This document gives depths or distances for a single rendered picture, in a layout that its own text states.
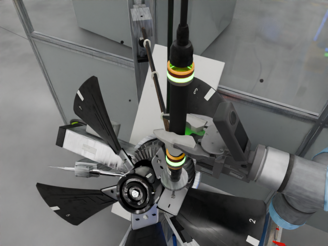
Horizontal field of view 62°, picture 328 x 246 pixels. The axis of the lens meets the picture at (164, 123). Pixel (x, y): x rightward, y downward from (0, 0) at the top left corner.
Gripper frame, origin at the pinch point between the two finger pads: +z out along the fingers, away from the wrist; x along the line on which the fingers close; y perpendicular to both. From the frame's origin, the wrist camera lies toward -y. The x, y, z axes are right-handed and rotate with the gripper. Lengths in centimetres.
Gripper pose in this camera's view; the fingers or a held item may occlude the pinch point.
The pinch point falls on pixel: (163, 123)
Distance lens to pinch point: 56.4
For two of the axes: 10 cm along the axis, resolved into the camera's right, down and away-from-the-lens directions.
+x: 4.2, -6.9, 5.9
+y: 0.0, 6.5, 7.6
